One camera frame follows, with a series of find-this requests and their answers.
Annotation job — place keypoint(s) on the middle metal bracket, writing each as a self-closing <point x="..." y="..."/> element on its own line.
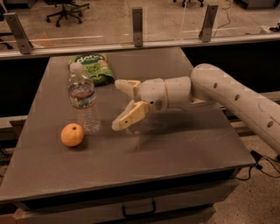
<point x="137" y="20"/>

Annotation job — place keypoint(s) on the black drawer handle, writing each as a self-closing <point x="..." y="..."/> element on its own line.
<point x="138" y="208"/>

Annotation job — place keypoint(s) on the metal bracket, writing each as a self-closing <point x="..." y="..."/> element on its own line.
<point x="137" y="20"/>
<point x="18" y="32"/>
<point x="205" y="34"/>

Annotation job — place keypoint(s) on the grey table drawer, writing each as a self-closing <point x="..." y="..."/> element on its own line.
<point x="194" y="205"/>

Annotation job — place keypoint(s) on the left metal bracket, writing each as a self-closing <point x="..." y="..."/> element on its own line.
<point x="18" y="32"/>

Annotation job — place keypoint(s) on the orange fruit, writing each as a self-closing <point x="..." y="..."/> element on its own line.
<point x="72" y="135"/>

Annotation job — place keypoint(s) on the green snack bag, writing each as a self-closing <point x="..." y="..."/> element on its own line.
<point x="96" y="66"/>

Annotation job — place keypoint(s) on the right metal bracket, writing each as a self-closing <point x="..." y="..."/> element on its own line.
<point x="205" y="34"/>

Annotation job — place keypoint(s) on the black office chair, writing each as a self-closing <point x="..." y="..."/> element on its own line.
<point x="69" y="9"/>

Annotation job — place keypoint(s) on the clear plastic water bottle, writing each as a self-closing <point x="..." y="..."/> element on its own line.
<point x="81" y="93"/>

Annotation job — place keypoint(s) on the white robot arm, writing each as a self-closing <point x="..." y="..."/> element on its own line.
<point x="205" y="84"/>

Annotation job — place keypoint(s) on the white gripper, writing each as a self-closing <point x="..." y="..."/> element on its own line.
<point x="152" y="94"/>

